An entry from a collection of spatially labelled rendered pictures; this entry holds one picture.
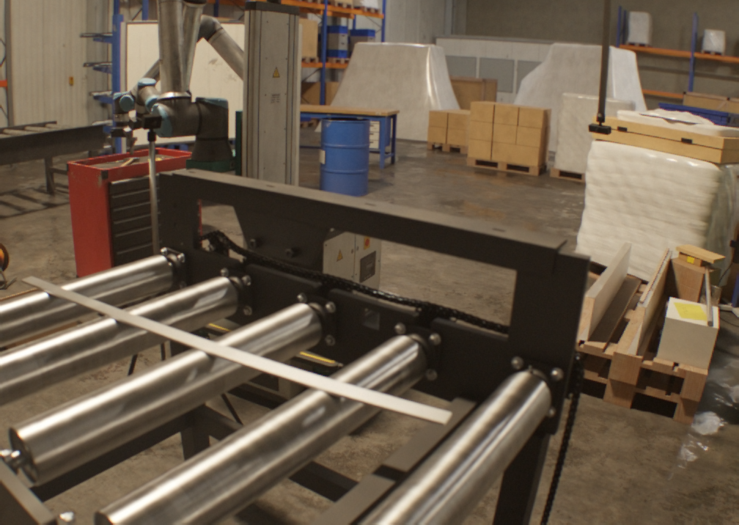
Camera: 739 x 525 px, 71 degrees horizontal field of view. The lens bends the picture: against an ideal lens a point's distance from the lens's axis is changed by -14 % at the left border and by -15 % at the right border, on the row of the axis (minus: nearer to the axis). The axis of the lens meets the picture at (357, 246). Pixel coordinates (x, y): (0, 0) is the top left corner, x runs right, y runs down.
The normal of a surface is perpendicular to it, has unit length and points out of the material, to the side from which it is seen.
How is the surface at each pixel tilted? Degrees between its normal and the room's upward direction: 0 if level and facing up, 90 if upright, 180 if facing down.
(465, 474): 31
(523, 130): 90
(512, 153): 90
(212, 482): 36
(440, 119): 90
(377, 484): 0
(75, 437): 59
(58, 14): 90
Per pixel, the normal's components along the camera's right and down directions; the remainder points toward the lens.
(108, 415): 0.68, -0.41
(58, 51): 0.82, 0.19
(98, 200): -0.58, 0.22
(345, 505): 0.04, -0.95
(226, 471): 0.51, -0.65
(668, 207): -0.75, 0.22
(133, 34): 0.50, 0.27
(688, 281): -0.90, 0.10
